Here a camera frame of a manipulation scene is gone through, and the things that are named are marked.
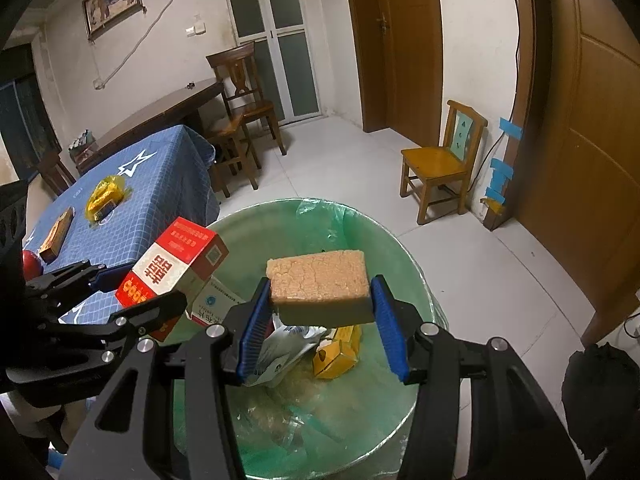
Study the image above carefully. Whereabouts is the brown snack box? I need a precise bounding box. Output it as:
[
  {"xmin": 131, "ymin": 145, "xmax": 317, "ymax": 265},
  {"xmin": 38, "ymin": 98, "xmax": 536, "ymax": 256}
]
[{"xmin": 39, "ymin": 207, "xmax": 75, "ymax": 263}]

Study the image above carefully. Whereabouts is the frosted glass double door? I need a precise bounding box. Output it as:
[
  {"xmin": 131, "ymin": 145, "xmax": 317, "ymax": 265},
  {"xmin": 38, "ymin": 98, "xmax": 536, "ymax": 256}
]
[{"xmin": 220, "ymin": 0, "xmax": 322, "ymax": 126}]

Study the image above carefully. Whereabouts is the yellow cardboard box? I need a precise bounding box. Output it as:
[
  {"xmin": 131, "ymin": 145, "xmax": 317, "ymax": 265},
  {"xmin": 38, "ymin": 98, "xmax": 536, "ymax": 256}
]
[{"xmin": 312, "ymin": 324, "xmax": 363, "ymax": 380}]

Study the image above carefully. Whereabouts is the grey wall cable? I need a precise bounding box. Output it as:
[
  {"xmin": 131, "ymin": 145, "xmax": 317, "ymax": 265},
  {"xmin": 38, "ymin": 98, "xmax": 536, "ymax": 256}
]
[{"xmin": 92, "ymin": 0, "xmax": 201, "ymax": 88}]

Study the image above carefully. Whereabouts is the red apple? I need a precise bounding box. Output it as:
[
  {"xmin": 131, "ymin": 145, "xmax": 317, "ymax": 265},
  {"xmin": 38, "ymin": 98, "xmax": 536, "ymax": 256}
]
[{"xmin": 21, "ymin": 250, "xmax": 43, "ymax": 281}]

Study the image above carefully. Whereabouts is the red and white carton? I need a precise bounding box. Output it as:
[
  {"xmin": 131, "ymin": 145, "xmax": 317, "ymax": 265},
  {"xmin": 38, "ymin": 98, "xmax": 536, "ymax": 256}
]
[{"xmin": 115, "ymin": 216, "xmax": 231, "ymax": 343}]

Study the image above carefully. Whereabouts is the small wooden chair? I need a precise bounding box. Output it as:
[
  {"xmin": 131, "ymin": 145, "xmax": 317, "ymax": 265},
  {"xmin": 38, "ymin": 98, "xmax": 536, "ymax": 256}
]
[{"xmin": 399, "ymin": 100, "xmax": 488, "ymax": 226}]

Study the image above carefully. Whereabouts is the beige sponge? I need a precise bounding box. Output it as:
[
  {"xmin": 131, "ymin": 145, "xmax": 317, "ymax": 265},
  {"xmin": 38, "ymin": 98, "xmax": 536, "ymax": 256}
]
[{"xmin": 266, "ymin": 248, "xmax": 377, "ymax": 326}]

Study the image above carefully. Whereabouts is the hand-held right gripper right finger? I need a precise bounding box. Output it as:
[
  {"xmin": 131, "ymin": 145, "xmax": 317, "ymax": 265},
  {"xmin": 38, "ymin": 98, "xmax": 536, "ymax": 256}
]
[{"xmin": 370, "ymin": 274, "xmax": 586, "ymax": 480}]

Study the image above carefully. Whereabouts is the leaning wooden board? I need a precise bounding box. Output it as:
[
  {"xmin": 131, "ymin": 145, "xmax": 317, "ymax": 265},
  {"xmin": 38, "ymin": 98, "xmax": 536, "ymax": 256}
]
[{"xmin": 480, "ymin": 125, "xmax": 521, "ymax": 232}]

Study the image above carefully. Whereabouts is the dark wooden dining table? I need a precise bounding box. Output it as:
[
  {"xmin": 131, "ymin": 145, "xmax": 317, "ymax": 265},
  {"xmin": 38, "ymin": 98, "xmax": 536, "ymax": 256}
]
[{"xmin": 75, "ymin": 77, "xmax": 226, "ymax": 171}]

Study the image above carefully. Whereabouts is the black cloth bag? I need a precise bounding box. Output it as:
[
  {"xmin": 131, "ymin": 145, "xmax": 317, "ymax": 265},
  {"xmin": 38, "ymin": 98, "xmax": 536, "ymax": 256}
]
[{"xmin": 561, "ymin": 342, "xmax": 640, "ymax": 461}]

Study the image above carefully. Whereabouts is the silver foil bag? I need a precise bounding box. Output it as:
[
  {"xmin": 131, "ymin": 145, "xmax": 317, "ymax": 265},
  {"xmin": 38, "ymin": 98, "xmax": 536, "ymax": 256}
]
[{"xmin": 247, "ymin": 322, "xmax": 328, "ymax": 388}]

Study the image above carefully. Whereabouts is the yellow plastic bag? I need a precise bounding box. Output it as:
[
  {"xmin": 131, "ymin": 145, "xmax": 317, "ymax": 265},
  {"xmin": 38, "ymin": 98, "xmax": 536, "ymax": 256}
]
[{"xmin": 85, "ymin": 175, "xmax": 132, "ymax": 223}]

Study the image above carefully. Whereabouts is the blue star-print tablecloth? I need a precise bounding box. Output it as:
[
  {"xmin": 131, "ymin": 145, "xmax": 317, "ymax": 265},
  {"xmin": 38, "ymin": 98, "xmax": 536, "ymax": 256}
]
[{"xmin": 22, "ymin": 124, "xmax": 221, "ymax": 328}]

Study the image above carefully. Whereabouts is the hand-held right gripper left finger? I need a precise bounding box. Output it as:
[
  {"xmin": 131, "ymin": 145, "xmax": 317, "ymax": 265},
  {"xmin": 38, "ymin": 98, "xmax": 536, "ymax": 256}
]
[{"xmin": 60, "ymin": 276, "xmax": 273, "ymax": 480}]

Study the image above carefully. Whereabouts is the dark basket with bottles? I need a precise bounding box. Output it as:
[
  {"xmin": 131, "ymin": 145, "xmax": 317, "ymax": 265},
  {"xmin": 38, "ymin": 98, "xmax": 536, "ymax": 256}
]
[{"xmin": 67, "ymin": 129, "xmax": 98, "ymax": 161}]

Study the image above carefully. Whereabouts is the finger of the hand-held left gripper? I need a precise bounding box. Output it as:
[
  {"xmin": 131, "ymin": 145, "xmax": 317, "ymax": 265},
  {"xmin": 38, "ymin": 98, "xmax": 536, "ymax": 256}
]
[
  {"xmin": 39, "ymin": 290, "xmax": 188, "ymax": 362},
  {"xmin": 25, "ymin": 259, "xmax": 126, "ymax": 317}
]

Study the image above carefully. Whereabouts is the person's left hand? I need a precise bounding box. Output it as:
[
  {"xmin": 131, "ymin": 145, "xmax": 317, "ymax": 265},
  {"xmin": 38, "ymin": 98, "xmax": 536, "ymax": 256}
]
[{"xmin": 0, "ymin": 392, "xmax": 66, "ymax": 456}]

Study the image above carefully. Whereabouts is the dark window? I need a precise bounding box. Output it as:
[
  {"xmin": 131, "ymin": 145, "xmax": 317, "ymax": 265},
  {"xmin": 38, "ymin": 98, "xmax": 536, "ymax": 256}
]
[{"xmin": 0, "ymin": 75, "xmax": 63, "ymax": 186}]

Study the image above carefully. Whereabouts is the black power cable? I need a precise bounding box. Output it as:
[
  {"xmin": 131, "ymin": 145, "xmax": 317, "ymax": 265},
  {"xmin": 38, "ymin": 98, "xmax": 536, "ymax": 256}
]
[{"xmin": 470, "ymin": 0, "xmax": 525, "ymax": 196}]

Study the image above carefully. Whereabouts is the framed wall picture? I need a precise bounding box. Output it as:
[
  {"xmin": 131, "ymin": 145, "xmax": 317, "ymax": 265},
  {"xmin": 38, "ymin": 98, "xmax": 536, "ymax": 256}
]
[{"xmin": 81, "ymin": 0, "xmax": 141, "ymax": 41}]

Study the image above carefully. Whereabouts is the trash bin with green liner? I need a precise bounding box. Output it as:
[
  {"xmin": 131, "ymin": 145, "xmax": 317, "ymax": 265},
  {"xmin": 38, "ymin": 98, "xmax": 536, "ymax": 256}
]
[{"xmin": 167, "ymin": 197, "xmax": 449, "ymax": 480}]

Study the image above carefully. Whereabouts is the dark wooden dining chair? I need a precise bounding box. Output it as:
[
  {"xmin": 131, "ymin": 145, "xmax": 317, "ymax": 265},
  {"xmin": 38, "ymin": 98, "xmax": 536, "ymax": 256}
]
[
  {"xmin": 206, "ymin": 41, "xmax": 287, "ymax": 198},
  {"xmin": 36, "ymin": 149, "xmax": 76, "ymax": 198}
]

